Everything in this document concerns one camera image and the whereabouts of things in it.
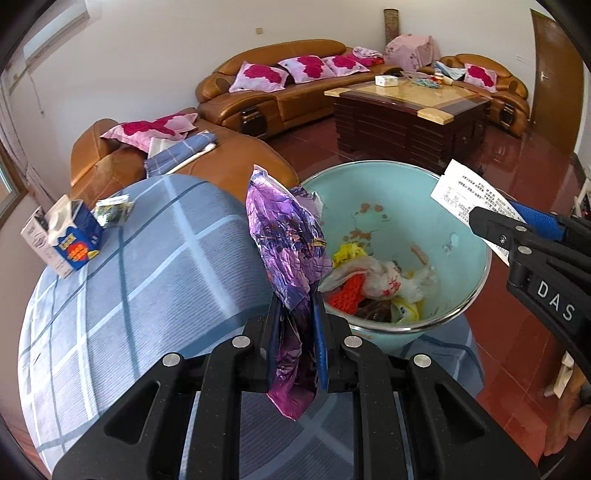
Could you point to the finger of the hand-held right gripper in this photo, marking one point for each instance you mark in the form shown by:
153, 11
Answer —
540, 221
494, 226

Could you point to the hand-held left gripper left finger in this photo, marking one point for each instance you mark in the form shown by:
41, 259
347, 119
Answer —
275, 341

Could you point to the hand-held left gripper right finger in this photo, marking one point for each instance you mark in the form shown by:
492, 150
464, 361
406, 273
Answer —
322, 350

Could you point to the white printed paper leaflet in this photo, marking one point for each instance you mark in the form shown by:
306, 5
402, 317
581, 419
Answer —
457, 189

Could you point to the red foam net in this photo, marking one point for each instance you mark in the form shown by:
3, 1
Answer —
348, 295

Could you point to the pale yellow wrapper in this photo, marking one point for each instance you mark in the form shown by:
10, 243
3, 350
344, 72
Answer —
408, 310

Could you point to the white plastic bag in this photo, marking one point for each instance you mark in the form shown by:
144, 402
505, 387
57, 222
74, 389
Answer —
388, 277

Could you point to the purple wrapper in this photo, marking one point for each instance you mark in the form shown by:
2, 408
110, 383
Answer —
281, 240

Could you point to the teal cartoon bucket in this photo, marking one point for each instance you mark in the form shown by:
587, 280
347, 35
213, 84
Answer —
392, 194

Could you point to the brown leather armchair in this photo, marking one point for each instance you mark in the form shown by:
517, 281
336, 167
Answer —
512, 99

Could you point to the brown wooden door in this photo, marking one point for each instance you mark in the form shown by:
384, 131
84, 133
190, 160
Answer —
554, 83

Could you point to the dark wooden coffee table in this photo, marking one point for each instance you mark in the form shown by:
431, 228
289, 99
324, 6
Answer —
392, 129

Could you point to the blue plaid tablecloth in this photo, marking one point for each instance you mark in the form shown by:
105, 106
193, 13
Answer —
138, 286

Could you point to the pink floral pillow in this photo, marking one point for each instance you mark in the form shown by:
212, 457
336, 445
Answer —
307, 69
147, 129
258, 76
346, 64
481, 77

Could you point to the light blue cloth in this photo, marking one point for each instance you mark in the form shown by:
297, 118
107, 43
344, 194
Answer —
450, 71

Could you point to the white tissue box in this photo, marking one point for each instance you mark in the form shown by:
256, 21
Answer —
386, 81

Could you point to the brown leather chaise sofa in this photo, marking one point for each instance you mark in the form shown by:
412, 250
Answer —
240, 157

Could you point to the pink floral cloth cover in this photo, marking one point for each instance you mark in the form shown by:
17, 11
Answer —
411, 50

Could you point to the clear printed snack packet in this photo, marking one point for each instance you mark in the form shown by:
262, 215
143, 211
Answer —
113, 211

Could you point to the folded blue plaid sheet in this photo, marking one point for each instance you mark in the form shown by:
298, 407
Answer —
180, 154

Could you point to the pink floral folded blanket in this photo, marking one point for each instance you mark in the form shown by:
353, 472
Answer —
368, 54

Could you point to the blue and white milk carton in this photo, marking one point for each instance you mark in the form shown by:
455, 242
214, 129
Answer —
78, 249

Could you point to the tall patterned column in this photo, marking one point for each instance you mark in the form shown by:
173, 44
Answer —
390, 25

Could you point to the white folded cloth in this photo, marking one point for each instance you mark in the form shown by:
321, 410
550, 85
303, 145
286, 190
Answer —
159, 146

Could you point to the brown leather three-seat sofa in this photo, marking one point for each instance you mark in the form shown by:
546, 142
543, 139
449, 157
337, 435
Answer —
295, 106

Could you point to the beige curtain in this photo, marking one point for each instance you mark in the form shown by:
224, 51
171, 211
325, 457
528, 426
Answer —
32, 180

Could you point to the window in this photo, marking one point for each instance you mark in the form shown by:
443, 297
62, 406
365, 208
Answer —
11, 189

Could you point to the white wall air conditioner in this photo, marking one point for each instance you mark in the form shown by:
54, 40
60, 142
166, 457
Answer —
53, 41

